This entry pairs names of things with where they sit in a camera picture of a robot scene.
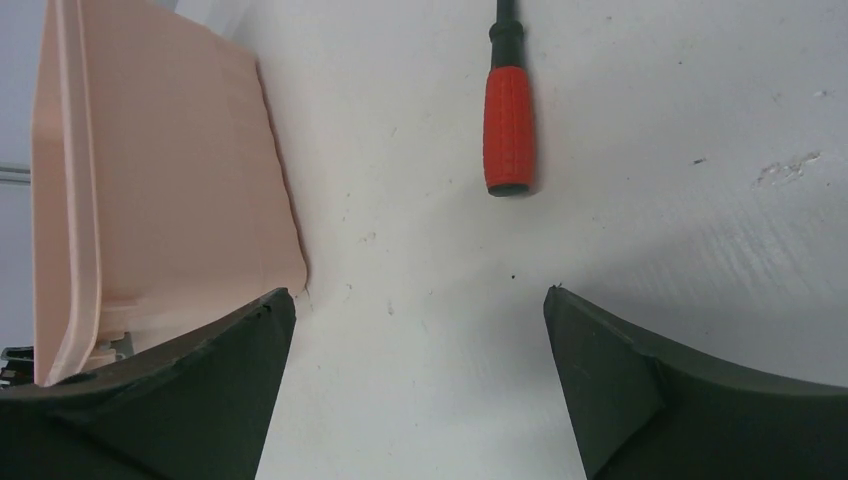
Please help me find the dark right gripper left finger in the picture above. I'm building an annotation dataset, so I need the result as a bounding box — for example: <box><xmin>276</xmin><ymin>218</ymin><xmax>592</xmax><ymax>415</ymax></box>
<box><xmin>1</xmin><ymin>288</ymin><xmax>296</xmax><ymax>479</ymax></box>

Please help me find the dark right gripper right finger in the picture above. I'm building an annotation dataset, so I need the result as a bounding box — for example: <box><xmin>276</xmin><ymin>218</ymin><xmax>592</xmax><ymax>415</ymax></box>
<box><xmin>543</xmin><ymin>286</ymin><xmax>847</xmax><ymax>479</ymax></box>

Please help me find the red-handled black screwdriver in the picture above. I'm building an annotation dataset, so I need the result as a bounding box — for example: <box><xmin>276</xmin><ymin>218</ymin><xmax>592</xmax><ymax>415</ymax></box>
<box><xmin>482</xmin><ymin>0</ymin><xmax>536</xmax><ymax>198</ymax></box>

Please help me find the pink plastic bin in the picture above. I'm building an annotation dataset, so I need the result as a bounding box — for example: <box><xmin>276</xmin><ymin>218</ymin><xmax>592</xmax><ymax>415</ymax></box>
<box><xmin>31</xmin><ymin>1</ymin><xmax>307</xmax><ymax>386</ymax></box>

